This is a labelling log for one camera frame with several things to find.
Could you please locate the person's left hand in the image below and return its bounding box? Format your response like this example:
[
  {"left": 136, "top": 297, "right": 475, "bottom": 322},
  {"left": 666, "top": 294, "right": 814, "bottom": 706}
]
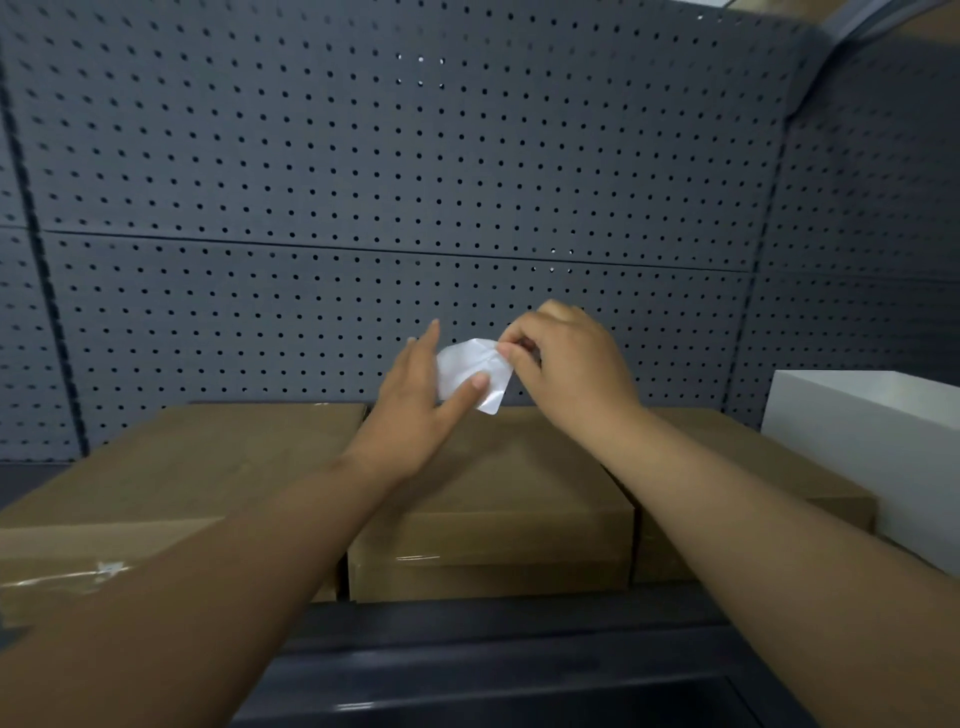
[{"left": 344, "top": 318, "right": 491, "bottom": 483}]

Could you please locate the white box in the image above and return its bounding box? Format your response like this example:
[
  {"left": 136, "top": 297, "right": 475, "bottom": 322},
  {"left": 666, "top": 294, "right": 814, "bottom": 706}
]
[{"left": 760, "top": 369, "right": 960, "bottom": 579}]

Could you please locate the white sticker sheet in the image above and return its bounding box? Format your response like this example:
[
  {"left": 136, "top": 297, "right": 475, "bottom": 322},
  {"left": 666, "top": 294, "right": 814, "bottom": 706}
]
[{"left": 435, "top": 338, "right": 516, "bottom": 416}]

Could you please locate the grey pegboard shelf panel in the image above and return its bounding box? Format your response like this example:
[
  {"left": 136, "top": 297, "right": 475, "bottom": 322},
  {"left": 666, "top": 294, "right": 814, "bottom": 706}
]
[{"left": 0, "top": 0, "right": 960, "bottom": 463}]

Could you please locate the person's right forearm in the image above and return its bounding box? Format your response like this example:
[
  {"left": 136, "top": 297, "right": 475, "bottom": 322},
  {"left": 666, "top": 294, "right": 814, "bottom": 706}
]
[{"left": 581, "top": 407, "right": 960, "bottom": 728}]

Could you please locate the person's right hand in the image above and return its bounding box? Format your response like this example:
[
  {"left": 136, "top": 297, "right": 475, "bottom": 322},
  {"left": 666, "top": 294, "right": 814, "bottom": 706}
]
[{"left": 495, "top": 299, "right": 645, "bottom": 445}]

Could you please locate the large brown cardboard box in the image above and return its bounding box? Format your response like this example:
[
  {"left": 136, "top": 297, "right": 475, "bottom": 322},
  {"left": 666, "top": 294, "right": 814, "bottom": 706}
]
[{"left": 0, "top": 402, "right": 369, "bottom": 627}]

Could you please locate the dark grey metal shelf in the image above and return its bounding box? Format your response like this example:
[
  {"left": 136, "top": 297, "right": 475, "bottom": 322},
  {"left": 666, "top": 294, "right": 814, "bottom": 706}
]
[{"left": 0, "top": 461, "right": 819, "bottom": 728}]

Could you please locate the person's left forearm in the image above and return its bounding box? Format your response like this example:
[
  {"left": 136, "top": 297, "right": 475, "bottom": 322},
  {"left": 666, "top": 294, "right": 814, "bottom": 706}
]
[{"left": 0, "top": 454, "right": 406, "bottom": 728}]

